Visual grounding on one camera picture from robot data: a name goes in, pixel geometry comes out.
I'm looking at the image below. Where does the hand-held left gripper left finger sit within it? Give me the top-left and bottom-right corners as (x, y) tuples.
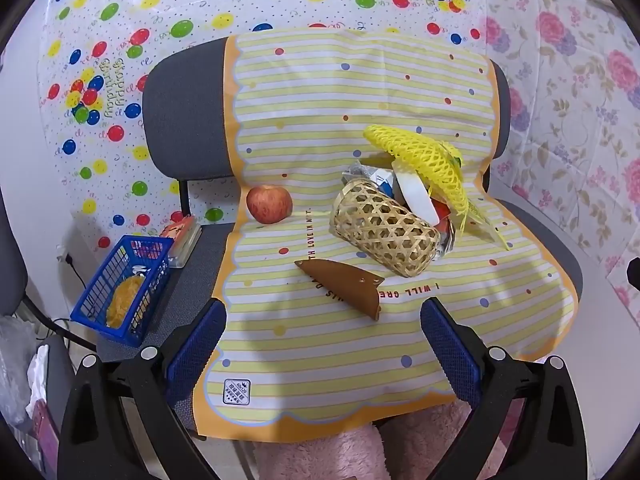
(56, 297), (228, 480)

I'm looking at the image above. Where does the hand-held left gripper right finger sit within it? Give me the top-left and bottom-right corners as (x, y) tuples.
(420, 297), (588, 480)

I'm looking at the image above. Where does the woven bamboo basket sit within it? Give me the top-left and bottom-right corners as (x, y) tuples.
(329, 177), (442, 279)

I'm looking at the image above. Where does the orange fuzzy item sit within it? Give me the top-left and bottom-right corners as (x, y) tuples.
(106, 275), (149, 329)

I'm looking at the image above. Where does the clear box of cards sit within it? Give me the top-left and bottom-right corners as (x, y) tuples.
(160, 215), (202, 267)

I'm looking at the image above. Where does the blue plastic basket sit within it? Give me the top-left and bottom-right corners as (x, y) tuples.
(70, 235), (175, 348)

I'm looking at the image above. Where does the brown leather piece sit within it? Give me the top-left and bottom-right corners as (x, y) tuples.
(294, 258), (386, 321)

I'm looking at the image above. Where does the white paper piece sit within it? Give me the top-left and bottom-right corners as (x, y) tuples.
(392, 160), (441, 226)

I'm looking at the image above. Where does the red apple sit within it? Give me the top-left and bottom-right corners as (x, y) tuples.
(246, 185), (293, 224)

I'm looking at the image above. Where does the purple box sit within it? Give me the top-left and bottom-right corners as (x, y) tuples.
(27, 400), (61, 476)

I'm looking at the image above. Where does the clear plastic bag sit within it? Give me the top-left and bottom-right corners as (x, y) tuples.
(0, 315), (51, 426)

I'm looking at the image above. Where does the blue white milk carton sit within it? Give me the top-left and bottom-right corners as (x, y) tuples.
(370, 166), (402, 197)

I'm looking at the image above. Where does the yellow foam fruit net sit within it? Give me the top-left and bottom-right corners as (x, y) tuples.
(363, 125), (511, 251)

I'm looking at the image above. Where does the crumpled silver wrapper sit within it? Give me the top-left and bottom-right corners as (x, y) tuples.
(342, 160), (372, 187)

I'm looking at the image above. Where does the grey office chair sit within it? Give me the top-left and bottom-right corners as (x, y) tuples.
(141, 35), (583, 441)

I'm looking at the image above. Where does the yellow striped plastic mat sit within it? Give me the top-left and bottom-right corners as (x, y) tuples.
(197, 27), (581, 443)

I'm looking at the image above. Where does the floral print sheet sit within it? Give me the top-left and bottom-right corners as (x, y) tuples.
(475, 0), (640, 326)

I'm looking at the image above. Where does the balloon print plastic sheet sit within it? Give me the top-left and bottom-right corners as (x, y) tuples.
(37, 0), (488, 251)

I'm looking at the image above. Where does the black cable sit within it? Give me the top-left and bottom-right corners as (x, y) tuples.
(20, 254), (101, 348)

